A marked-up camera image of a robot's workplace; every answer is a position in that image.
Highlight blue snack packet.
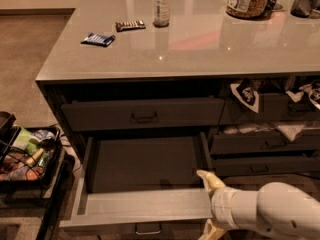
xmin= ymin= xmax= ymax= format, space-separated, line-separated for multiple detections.
xmin=81 ymin=33 xmax=115 ymax=47

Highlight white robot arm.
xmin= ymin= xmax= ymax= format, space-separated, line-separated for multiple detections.
xmin=197 ymin=170 xmax=320 ymax=240

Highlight green snack bag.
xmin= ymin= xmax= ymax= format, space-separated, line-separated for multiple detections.
xmin=12 ymin=128 xmax=55 ymax=155

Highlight white packets in drawer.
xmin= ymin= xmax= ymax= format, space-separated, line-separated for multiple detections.
xmin=221 ymin=121 xmax=320 ymax=142

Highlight brown striped candy bar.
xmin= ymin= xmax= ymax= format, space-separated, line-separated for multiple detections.
xmin=115 ymin=20 xmax=146 ymax=32

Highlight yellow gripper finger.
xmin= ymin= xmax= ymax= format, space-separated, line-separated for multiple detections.
xmin=198 ymin=219 xmax=226 ymax=240
xmin=196 ymin=170 xmax=225 ymax=194

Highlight grey counter cabinet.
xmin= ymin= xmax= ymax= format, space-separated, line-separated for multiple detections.
xmin=36 ymin=0 xmax=320 ymax=161

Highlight black wire snack basket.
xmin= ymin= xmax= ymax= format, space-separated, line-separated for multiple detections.
xmin=0 ymin=111 xmax=62 ymax=188

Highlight clear plastic bottle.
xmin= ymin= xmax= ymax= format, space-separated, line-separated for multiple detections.
xmin=153 ymin=0 xmax=170 ymax=27

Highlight black white chip bag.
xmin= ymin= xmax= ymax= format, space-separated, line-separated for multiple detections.
xmin=286 ymin=80 xmax=320 ymax=110
xmin=230 ymin=78 xmax=259 ymax=113

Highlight dark glass container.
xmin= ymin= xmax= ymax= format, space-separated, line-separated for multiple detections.
xmin=290 ymin=0 xmax=319 ymax=18

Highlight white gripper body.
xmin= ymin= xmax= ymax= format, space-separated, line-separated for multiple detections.
xmin=211 ymin=187 xmax=258 ymax=231

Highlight grey drawer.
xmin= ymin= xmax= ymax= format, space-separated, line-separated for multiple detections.
xmin=61 ymin=97 xmax=224 ymax=131
xmin=210 ymin=133 xmax=320 ymax=155
xmin=220 ymin=93 xmax=320 ymax=125
xmin=212 ymin=156 xmax=320 ymax=177
xmin=60 ymin=132 xmax=212 ymax=236

